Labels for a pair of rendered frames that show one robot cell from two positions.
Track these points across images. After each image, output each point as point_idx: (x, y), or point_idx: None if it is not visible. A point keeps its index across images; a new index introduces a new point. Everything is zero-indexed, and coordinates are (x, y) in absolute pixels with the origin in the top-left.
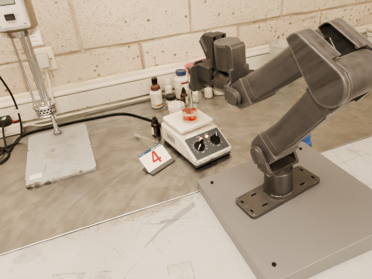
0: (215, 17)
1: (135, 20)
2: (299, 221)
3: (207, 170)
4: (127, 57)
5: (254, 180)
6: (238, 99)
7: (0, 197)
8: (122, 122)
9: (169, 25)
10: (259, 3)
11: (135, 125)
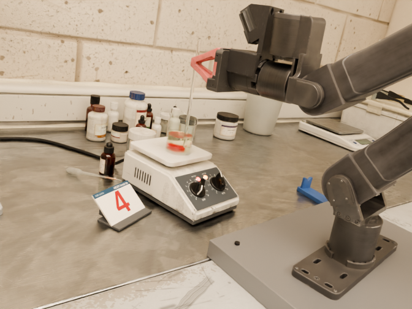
0: (187, 36)
1: (81, 5)
2: (404, 302)
3: (211, 230)
4: (56, 57)
5: (303, 242)
6: (321, 96)
7: None
8: (38, 151)
9: (127, 28)
10: (240, 35)
11: (64, 158)
